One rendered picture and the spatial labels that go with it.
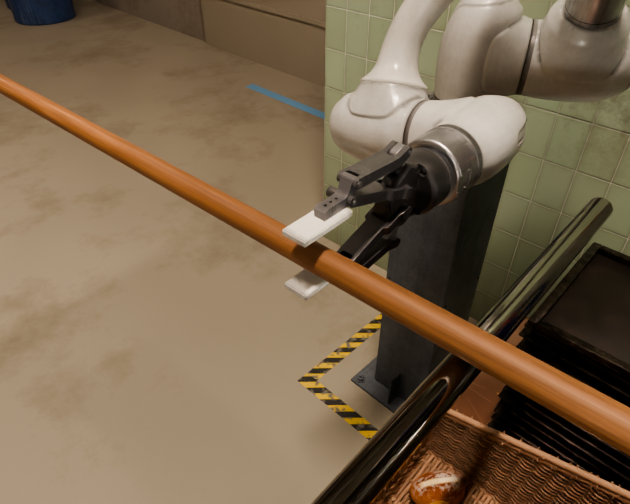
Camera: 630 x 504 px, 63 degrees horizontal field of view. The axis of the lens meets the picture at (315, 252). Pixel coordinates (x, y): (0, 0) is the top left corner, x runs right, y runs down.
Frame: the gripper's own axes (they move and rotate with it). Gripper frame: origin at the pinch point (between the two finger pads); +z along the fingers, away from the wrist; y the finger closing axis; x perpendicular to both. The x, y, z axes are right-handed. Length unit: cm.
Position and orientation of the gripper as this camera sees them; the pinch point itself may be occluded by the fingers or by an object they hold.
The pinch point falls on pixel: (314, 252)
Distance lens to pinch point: 51.7
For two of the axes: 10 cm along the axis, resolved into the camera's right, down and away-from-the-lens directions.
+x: -7.4, -4.2, 5.2
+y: 0.0, 7.8, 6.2
